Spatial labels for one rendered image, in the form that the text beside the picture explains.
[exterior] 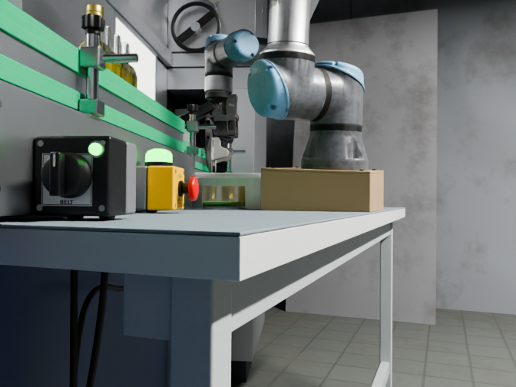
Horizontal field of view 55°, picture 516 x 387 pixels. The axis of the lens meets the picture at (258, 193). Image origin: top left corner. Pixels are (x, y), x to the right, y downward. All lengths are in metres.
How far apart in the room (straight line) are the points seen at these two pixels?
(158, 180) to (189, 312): 0.40
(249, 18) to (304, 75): 1.20
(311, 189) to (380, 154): 2.46
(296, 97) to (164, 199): 0.37
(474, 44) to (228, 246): 3.71
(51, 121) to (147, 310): 0.24
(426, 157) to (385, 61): 0.74
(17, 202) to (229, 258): 0.24
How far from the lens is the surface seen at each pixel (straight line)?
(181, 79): 2.18
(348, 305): 3.44
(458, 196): 3.83
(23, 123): 0.53
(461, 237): 3.84
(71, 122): 0.62
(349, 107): 1.10
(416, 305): 3.39
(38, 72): 0.60
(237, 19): 2.22
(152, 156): 0.81
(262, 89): 1.02
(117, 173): 0.53
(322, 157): 1.07
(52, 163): 0.50
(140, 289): 0.45
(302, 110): 1.04
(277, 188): 1.07
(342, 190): 1.03
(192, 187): 0.79
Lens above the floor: 0.77
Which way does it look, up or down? 1 degrees up
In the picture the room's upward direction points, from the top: 1 degrees clockwise
